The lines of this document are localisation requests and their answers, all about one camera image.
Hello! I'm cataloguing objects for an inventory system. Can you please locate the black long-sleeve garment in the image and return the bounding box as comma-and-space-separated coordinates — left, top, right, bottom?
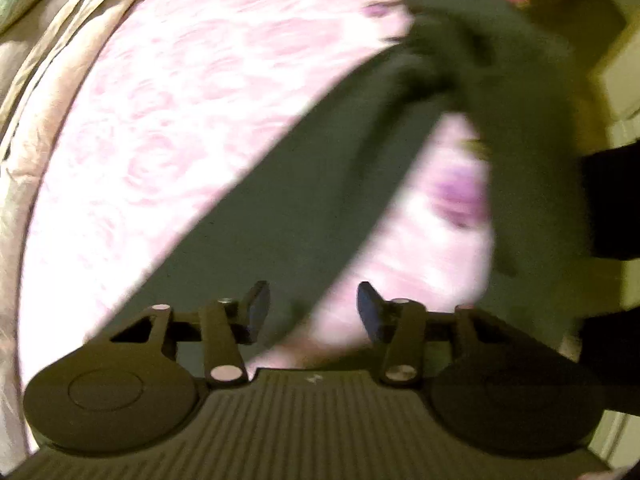
111, 0, 587, 346

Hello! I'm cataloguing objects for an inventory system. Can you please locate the beige folded quilt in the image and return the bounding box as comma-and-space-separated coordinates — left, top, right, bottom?
1, 0, 136, 471

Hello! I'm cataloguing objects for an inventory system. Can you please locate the pink rose bed sheet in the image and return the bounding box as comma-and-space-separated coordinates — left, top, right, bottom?
18, 0, 491, 380

